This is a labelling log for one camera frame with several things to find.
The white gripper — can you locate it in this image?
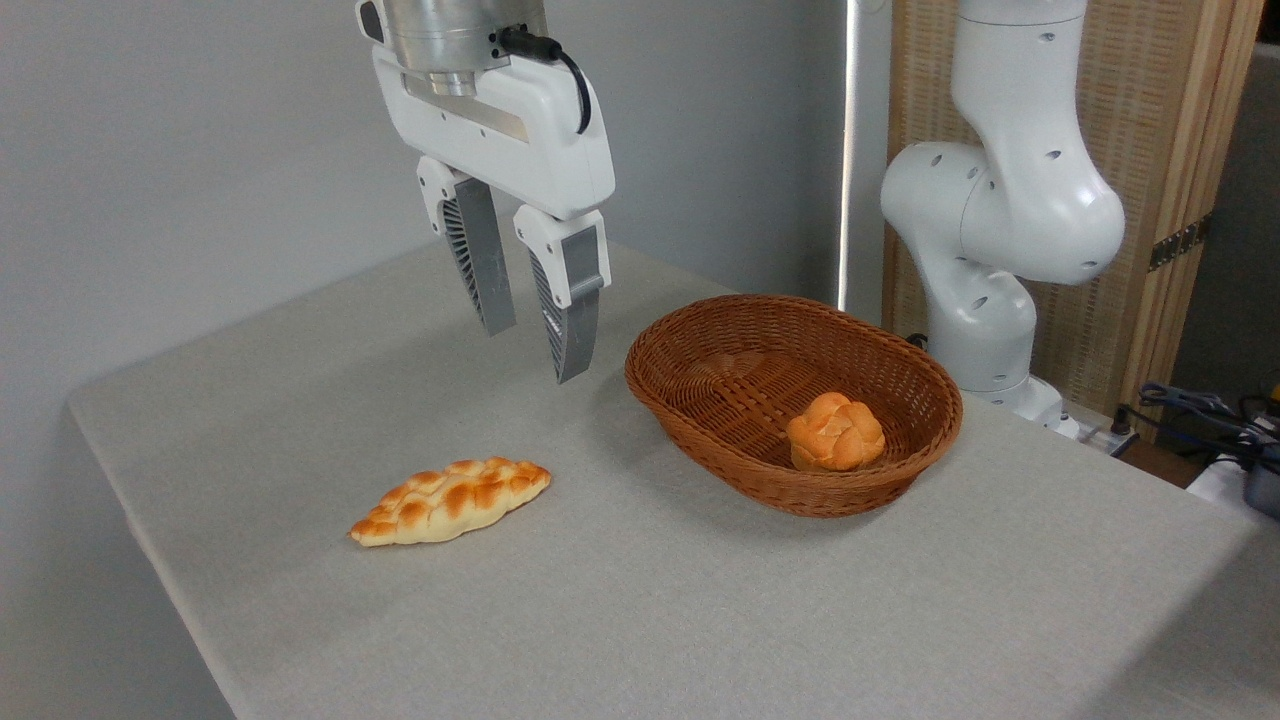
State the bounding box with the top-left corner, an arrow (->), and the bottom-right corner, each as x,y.
371,44 -> 617,385

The round knotted bread roll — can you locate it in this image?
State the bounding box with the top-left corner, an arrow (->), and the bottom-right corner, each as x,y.
784,391 -> 888,474

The brown wicker oval basket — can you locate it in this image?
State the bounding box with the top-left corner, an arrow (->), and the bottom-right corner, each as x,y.
624,293 -> 965,519

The long braided bread loaf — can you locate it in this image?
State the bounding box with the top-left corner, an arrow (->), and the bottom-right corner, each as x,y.
348,456 -> 553,548

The white vertical strip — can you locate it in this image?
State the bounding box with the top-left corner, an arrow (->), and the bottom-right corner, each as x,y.
837,0 -> 865,311

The grey tablecloth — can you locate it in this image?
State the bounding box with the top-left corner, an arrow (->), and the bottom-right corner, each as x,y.
68,238 -> 1280,720

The black metal screen hinge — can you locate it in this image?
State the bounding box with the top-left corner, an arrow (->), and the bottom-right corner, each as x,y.
1147,214 -> 1214,272

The wooden rattan folding screen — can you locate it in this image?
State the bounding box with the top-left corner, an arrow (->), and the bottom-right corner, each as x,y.
882,0 -> 1267,443

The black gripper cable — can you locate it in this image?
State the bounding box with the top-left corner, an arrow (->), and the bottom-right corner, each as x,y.
496,26 -> 594,136

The dark cable bundle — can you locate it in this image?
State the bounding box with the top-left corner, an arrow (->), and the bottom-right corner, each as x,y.
1113,382 -> 1280,471

